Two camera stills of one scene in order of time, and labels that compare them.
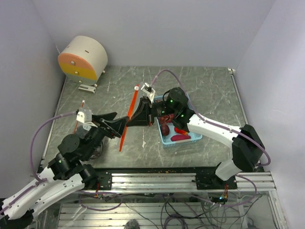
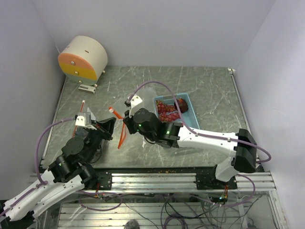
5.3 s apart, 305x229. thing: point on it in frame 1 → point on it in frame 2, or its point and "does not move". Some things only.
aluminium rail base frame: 168,198 does not move
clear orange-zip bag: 81,128 does not move
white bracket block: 87,88 does not move
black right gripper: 144,115 → 128,121
